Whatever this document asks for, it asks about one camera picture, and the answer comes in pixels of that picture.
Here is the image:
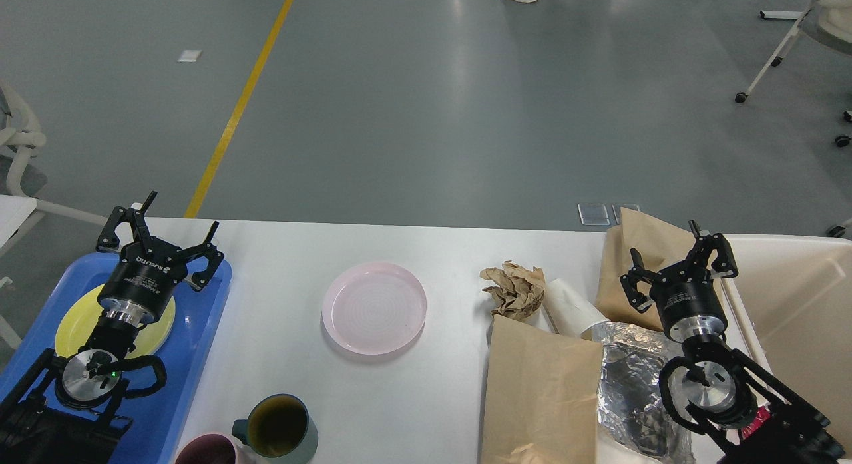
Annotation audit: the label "teal green mug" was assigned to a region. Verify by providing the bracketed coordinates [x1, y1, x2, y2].
[230, 393, 319, 463]

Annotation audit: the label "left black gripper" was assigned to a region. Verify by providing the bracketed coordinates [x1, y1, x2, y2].
[95, 191, 224, 324]

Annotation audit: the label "white side table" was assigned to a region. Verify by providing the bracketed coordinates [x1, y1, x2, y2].
[1, 194, 37, 349]

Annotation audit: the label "rear brown paper bag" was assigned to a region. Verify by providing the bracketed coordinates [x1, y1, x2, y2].
[594, 209, 695, 333]

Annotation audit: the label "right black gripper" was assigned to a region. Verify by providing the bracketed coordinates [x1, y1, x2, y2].
[620, 220, 740, 344]

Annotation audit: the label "crumpled brown paper ball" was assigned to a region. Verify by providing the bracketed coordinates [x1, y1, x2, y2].
[479, 260, 546, 322]

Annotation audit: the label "white paper cup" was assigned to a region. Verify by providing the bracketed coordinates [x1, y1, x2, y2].
[542, 279, 609, 338]

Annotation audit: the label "blue plastic tray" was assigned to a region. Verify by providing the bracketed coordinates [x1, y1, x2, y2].
[1, 254, 232, 463]

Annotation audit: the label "clear floor plate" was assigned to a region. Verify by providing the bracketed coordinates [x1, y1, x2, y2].
[577, 203, 642, 227]

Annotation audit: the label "crumpled aluminium foil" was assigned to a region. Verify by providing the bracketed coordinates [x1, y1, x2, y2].
[588, 321, 695, 463]

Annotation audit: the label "brown paper bag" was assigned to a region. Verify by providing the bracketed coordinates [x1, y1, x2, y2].
[594, 209, 695, 333]
[480, 316, 603, 463]

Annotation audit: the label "pink mug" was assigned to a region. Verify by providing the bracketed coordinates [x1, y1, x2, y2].
[174, 433, 258, 463]

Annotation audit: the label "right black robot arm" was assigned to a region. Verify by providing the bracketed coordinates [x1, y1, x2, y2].
[620, 221, 845, 463]

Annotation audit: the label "pink plate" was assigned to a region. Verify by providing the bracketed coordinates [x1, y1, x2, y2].
[321, 262, 428, 357]

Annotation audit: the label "beige plastic bin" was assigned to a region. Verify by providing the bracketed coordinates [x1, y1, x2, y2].
[728, 234, 851, 451]

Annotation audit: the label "front brown paper bag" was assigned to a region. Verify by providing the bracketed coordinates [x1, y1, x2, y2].
[480, 316, 603, 463]

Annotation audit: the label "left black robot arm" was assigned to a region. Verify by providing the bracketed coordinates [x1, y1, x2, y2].
[2, 192, 224, 463]

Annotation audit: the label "yellow plate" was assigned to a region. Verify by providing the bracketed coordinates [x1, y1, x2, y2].
[55, 283, 176, 358]

